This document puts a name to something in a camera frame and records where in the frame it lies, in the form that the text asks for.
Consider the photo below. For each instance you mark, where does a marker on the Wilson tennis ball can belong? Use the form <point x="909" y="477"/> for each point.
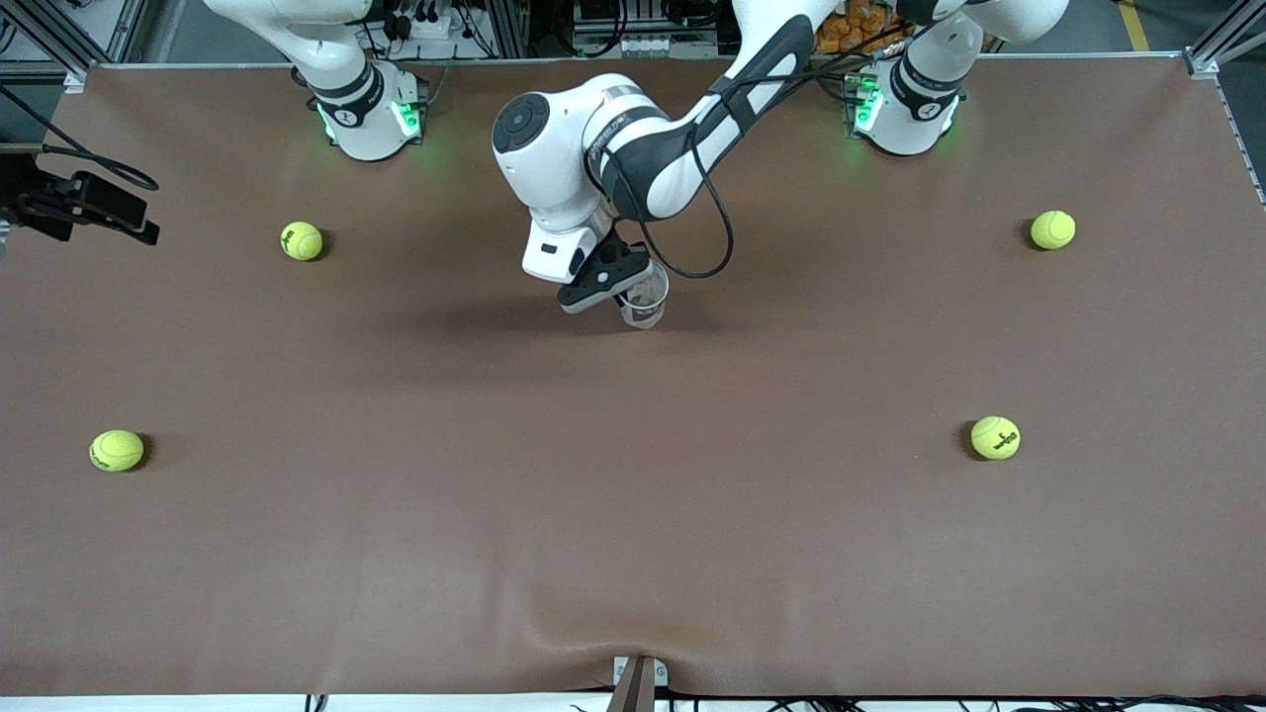
<point x="649" y="309"/>

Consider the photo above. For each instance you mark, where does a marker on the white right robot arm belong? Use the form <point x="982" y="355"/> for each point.
<point x="361" y="124"/>

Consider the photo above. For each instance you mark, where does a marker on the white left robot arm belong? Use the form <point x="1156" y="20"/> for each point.
<point x="554" y="168"/>

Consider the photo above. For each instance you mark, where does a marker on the yellow-green tennis ball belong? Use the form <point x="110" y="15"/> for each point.
<point x="117" y="450"/>
<point x="1053" y="229"/>
<point x="302" y="240"/>
<point x="995" y="437"/>

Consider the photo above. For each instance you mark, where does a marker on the brown table cover mat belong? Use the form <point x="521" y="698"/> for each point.
<point x="633" y="494"/>

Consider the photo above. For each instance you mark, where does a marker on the silver electronics unit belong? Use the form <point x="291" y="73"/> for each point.
<point x="643" y="35"/>

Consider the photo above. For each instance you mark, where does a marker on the white power strip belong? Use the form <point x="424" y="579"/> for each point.
<point x="423" y="27"/>

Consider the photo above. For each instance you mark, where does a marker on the orange packaged goods pile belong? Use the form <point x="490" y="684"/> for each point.
<point x="856" y="15"/>

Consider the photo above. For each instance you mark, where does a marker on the metal table clamp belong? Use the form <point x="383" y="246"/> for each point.
<point x="638" y="687"/>

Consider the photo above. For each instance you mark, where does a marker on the white corner bracket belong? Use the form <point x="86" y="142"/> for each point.
<point x="1203" y="66"/>
<point x="75" y="82"/>

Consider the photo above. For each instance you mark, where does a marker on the aluminium frame profile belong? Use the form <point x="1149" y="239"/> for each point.
<point x="1226" y="40"/>
<point x="69" y="40"/>
<point x="509" y="25"/>

